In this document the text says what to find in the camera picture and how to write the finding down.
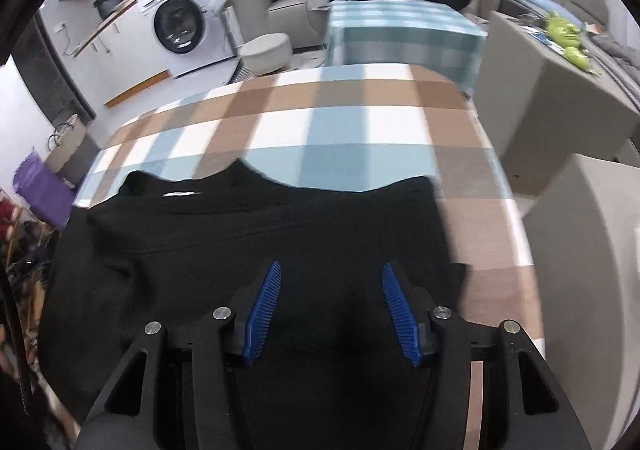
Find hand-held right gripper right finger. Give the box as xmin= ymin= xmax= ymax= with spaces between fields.
xmin=382 ymin=261 xmax=593 ymax=450

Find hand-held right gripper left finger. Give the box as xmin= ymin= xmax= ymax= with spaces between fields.
xmin=75 ymin=259 xmax=282 ymax=450

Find black knit sweater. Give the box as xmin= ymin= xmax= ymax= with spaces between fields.
xmin=37 ymin=160 xmax=468 ymax=450

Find brown blue checked blanket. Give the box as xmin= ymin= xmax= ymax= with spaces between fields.
xmin=75 ymin=63 xmax=547 ymax=450

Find large grey box cabinet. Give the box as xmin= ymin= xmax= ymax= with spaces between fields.
xmin=520 ymin=153 xmax=640 ymax=450

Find purple bag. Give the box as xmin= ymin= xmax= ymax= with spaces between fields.
xmin=14 ymin=150 xmax=78 ymax=230

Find wooden shoe rack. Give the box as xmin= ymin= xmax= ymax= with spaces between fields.
xmin=0 ymin=187 xmax=56 ymax=281

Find round white stool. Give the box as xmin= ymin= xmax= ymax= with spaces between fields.
xmin=240 ymin=33 xmax=293 ymax=76

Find teal checked small table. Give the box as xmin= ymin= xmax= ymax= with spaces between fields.
xmin=325 ymin=0 xmax=488 ymax=96

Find white kitchen base cabinets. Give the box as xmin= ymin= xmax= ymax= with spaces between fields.
xmin=65 ymin=0 xmax=173 ymax=108

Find white washing machine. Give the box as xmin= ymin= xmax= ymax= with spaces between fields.
xmin=131 ymin=0 xmax=238 ymax=78

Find dark tall door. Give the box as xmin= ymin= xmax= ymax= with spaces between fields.
xmin=7 ymin=13 xmax=97 ymax=131

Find green plush toy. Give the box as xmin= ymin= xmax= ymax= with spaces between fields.
xmin=545 ymin=10 xmax=603 ymax=76

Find grey bedding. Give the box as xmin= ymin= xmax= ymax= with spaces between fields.
xmin=585 ymin=25 xmax=640 ymax=96

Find black cooking pot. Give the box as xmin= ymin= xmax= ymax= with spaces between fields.
xmin=93 ymin=0 xmax=123 ymax=21

